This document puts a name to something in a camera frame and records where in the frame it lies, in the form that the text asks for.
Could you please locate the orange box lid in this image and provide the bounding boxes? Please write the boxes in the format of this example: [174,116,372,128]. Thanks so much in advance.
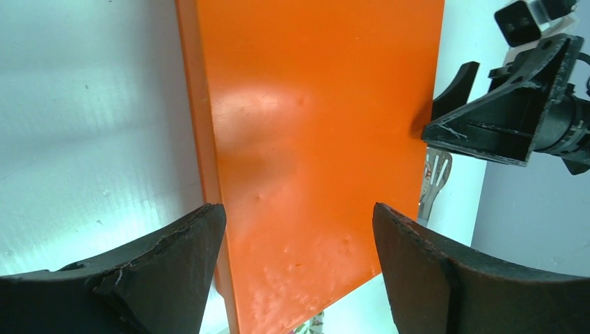
[177,1,445,333]

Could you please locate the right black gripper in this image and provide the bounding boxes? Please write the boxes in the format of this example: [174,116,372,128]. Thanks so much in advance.
[421,0,590,176]

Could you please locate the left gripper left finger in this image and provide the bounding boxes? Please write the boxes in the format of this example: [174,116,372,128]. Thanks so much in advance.
[1,204,226,333]

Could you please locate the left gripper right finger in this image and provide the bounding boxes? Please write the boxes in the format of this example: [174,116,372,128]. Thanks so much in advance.
[372,203,589,333]

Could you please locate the floral tray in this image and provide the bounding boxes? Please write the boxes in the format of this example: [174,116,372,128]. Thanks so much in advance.
[288,311,325,334]

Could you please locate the metal tongs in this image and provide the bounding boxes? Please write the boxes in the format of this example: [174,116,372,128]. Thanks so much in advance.
[417,147,452,226]

